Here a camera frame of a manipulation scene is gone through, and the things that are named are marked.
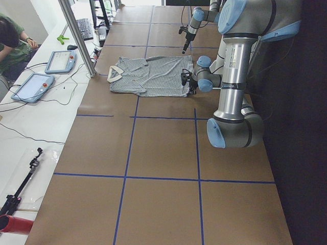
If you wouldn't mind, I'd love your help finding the seated person green shirt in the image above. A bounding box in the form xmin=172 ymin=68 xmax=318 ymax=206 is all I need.
xmin=1 ymin=13 xmax=40 ymax=80

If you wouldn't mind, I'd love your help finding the black computer mouse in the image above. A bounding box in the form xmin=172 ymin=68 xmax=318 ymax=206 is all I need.
xmin=67 ymin=45 xmax=78 ymax=51

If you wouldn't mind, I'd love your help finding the far teach pendant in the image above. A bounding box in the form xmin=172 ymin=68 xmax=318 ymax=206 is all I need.
xmin=44 ymin=50 xmax=77 ymax=74

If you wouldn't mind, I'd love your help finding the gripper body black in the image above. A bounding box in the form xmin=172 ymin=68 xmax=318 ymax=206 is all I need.
xmin=189 ymin=81 xmax=198 ymax=94
xmin=185 ymin=33 xmax=196 ymax=42

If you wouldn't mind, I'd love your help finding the green plastic clamp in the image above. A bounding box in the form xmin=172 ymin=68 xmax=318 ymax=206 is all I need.
xmin=57 ymin=35 xmax=69 ymax=45

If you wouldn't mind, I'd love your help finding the aluminium frame post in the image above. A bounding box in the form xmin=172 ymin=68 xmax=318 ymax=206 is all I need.
xmin=58 ymin=0 xmax=96 ymax=78

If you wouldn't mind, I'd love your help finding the white mounting column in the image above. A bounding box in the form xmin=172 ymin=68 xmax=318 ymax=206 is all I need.
xmin=210 ymin=38 xmax=226 ymax=75

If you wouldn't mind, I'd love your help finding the near teach pendant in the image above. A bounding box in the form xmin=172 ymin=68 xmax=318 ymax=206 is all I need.
xmin=11 ymin=73 xmax=55 ymax=103

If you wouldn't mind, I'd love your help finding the black keyboard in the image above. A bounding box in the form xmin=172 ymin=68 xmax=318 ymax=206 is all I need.
xmin=76 ymin=18 xmax=94 ymax=40

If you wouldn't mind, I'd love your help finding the red cylinder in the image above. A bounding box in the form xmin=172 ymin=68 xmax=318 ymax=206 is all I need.
xmin=1 ymin=214 xmax=34 ymax=235

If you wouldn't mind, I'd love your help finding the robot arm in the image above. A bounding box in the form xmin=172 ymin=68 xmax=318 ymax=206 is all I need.
xmin=181 ymin=1 xmax=302 ymax=148
xmin=178 ymin=1 xmax=223 ymax=54

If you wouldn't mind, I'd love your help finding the teach pendant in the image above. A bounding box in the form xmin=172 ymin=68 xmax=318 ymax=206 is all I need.
xmin=11 ymin=73 xmax=55 ymax=103
xmin=44 ymin=50 xmax=77 ymax=74

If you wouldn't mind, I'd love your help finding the striped polo shirt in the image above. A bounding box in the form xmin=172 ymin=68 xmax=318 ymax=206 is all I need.
xmin=107 ymin=55 xmax=193 ymax=97

